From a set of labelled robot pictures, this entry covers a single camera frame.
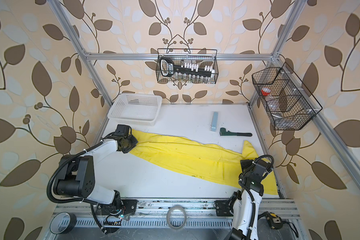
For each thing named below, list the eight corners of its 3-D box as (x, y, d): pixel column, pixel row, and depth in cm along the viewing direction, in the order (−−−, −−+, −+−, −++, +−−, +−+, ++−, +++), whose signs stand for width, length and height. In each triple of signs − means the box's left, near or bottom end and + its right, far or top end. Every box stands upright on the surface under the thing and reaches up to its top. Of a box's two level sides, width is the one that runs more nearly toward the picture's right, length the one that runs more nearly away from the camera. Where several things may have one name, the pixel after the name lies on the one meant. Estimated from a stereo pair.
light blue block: (210, 131, 105) (211, 128, 103) (212, 114, 115) (213, 111, 112) (215, 132, 105) (216, 129, 102) (217, 115, 115) (218, 112, 112)
